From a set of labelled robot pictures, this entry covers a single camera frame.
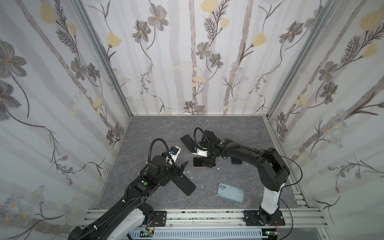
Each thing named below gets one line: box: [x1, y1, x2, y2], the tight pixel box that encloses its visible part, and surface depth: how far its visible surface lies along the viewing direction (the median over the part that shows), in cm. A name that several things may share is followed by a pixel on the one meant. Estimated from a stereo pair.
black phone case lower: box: [171, 174, 197, 196], surface depth 88 cm
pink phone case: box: [192, 156, 206, 168], surface depth 85 cm
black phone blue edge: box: [193, 157, 206, 167], surface depth 84 cm
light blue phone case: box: [217, 182, 245, 203], surface depth 85 cm
